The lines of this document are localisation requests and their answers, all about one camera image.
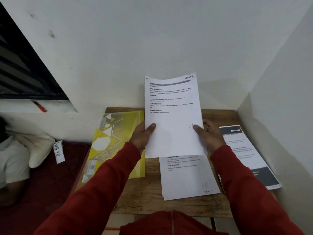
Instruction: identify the person's right hand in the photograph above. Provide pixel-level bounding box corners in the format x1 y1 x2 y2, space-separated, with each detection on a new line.
192 119 227 157

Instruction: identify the stack of printed sheets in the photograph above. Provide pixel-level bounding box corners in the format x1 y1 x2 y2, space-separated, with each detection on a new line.
144 72 205 159

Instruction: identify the maroon bed mattress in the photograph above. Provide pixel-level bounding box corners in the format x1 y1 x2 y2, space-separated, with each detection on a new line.
0 142 92 235

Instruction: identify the red marker on sill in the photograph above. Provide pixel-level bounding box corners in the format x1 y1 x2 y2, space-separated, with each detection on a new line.
31 100 48 113

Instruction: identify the person's red jacket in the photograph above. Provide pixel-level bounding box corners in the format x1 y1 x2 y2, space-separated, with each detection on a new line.
119 210 229 235

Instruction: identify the person's left hand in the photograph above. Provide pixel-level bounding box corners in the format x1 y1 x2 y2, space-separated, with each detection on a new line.
129 120 157 154

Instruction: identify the pile of text-only sheets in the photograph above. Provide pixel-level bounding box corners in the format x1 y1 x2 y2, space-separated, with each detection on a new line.
159 155 221 201

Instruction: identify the yellow patterned plastic folder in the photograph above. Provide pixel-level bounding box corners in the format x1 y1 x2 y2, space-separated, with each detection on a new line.
81 110 146 184

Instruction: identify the small pile of printed sheets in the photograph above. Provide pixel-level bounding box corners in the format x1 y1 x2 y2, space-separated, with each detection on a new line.
217 124 282 191

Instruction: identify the person's left forearm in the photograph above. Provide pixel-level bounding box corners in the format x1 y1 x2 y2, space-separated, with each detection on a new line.
34 142 142 235

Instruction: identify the white pillow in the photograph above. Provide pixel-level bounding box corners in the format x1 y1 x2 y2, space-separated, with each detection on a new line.
5 124 56 169

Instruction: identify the dark louvred window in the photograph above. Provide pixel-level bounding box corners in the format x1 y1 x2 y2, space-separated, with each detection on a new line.
0 2 70 101

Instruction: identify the white paper label tag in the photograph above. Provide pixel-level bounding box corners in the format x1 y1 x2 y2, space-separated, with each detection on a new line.
53 140 66 164

